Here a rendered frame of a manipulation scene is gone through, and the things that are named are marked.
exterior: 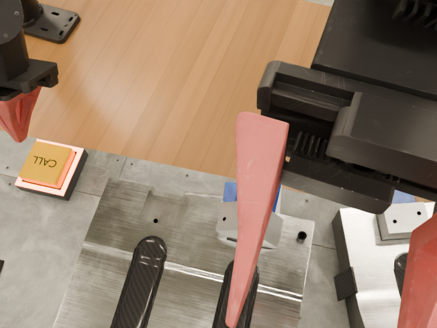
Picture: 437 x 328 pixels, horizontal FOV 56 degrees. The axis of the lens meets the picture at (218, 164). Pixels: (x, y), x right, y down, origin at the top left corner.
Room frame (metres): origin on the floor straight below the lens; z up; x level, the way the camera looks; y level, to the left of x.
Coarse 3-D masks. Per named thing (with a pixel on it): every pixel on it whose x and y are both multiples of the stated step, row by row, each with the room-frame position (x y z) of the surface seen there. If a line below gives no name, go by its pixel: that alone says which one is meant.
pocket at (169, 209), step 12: (156, 192) 0.21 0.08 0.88; (144, 204) 0.19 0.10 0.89; (156, 204) 0.20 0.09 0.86; (168, 204) 0.19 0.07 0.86; (180, 204) 0.19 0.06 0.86; (144, 216) 0.18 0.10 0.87; (156, 216) 0.18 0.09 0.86; (168, 216) 0.18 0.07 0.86; (180, 216) 0.18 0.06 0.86; (180, 228) 0.16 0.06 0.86
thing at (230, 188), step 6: (228, 186) 0.22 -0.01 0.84; (234, 186) 0.21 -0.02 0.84; (186, 192) 0.22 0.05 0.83; (192, 192) 0.22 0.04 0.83; (228, 192) 0.21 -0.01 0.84; (234, 192) 0.21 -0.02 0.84; (216, 198) 0.20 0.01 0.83; (222, 198) 0.20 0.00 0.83; (228, 198) 0.20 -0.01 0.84; (234, 198) 0.20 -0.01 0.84; (276, 210) 0.17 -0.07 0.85
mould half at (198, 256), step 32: (128, 192) 0.21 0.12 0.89; (96, 224) 0.17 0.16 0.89; (128, 224) 0.17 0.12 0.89; (192, 224) 0.15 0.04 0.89; (288, 224) 0.14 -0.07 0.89; (96, 256) 0.13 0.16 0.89; (128, 256) 0.13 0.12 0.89; (192, 256) 0.12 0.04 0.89; (224, 256) 0.11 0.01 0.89; (288, 256) 0.10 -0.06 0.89; (96, 288) 0.10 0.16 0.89; (160, 288) 0.09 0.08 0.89; (192, 288) 0.08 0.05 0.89; (288, 288) 0.07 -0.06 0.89; (64, 320) 0.07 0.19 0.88; (96, 320) 0.06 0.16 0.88; (160, 320) 0.05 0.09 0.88; (192, 320) 0.05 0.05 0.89; (256, 320) 0.04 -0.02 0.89; (288, 320) 0.03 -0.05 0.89
